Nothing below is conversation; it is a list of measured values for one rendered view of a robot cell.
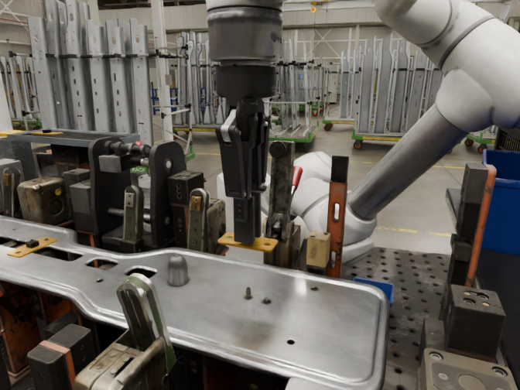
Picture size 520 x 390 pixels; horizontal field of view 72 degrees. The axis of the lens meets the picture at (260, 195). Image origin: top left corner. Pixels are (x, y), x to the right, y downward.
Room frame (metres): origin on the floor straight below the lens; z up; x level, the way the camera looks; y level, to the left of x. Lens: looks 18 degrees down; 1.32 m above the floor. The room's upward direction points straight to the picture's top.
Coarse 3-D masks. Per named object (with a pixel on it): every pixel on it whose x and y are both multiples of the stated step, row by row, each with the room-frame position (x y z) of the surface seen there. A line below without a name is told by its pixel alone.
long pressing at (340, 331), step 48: (48, 288) 0.50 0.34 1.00; (96, 288) 0.50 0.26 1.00; (192, 288) 0.50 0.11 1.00; (240, 288) 0.50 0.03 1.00; (288, 288) 0.50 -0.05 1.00; (336, 288) 0.50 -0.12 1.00; (192, 336) 0.39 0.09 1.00; (240, 336) 0.39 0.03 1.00; (288, 336) 0.39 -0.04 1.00; (336, 336) 0.39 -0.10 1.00; (384, 336) 0.39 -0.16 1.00; (336, 384) 0.31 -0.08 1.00
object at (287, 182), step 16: (272, 144) 0.60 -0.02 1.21; (288, 144) 0.61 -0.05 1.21; (272, 160) 0.62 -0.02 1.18; (288, 160) 0.61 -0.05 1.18; (272, 176) 0.61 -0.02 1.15; (288, 176) 0.60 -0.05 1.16; (272, 192) 0.61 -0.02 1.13; (288, 192) 0.60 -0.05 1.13; (272, 208) 0.60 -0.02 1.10; (288, 208) 0.60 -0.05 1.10
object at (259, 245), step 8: (232, 232) 0.50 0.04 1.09; (224, 240) 0.48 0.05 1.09; (232, 240) 0.48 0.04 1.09; (256, 240) 0.48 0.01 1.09; (264, 240) 0.48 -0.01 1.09; (272, 240) 0.48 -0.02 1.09; (248, 248) 0.45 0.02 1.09; (256, 248) 0.45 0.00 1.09; (264, 248) 0.45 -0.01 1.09; (272, 248) 0.45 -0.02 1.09
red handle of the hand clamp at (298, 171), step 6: (294, 168) 0.71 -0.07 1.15; (300, 168) 0.71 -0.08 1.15; (294, 174) 0.69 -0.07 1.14; (300, 174) 0.70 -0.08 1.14; (294, 180) 0.68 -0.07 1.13; (294, 186) 0.67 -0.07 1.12; (294, 192) 0.67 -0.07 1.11; (282, 216) 0.61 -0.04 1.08; (276, 222) 0.60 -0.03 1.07; (276, 228) 0.60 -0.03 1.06
